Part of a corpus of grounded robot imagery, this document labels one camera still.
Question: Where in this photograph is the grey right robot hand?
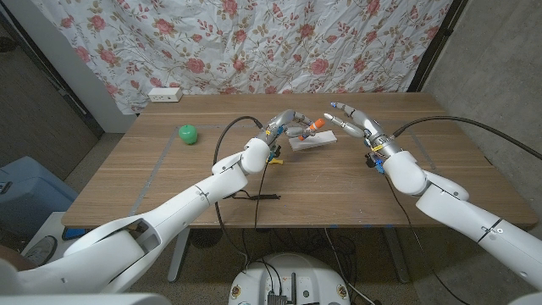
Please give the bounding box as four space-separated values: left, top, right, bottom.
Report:
324 101 402 158

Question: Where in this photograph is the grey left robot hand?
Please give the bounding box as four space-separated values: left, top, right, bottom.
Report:
257 108 318 147

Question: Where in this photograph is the glue stick with blue label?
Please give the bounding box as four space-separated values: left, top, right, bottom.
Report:
297 124 319 141

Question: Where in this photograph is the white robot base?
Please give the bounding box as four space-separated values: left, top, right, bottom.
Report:
227 252 351 305

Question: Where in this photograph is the green toy apple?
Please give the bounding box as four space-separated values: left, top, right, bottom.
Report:
178 124 199 146

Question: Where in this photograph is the white stylus pen box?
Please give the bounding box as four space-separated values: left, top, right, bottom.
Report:
288 130 339 152

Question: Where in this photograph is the floral curtain backdrop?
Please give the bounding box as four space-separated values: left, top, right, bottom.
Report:
31 0 454 115

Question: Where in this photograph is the black backdrop pole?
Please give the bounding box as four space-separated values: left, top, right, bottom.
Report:
407 0 469 93

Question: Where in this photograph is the white power strip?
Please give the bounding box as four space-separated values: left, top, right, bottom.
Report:
147 86 184 103

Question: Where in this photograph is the grey table leg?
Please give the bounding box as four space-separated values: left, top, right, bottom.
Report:
167 228 191 284
383 227 411 284

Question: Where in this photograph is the black round floor object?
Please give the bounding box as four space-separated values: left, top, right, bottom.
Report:
189 228 224 250

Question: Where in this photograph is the white floor board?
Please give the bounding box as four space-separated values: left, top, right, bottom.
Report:
20 211 73 255

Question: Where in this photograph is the blue plastic bin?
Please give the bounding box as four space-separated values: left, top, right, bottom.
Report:
0 155 80 241

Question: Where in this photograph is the grey sneaker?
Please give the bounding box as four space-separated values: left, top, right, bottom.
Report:
24 235 59 268

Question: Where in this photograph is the person's bare limb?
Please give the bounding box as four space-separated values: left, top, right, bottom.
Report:
0 245 37 272

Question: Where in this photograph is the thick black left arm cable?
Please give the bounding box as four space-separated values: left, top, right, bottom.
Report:
212 115 264 166

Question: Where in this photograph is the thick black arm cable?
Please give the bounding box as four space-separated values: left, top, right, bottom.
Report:
212 115 264 166
391 115 542 161

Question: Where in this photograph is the black stopwatch with lanyard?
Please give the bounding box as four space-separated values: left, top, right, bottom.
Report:
230 191 282 202

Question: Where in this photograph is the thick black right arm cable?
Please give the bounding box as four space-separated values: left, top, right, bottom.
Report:
391 115 542 161

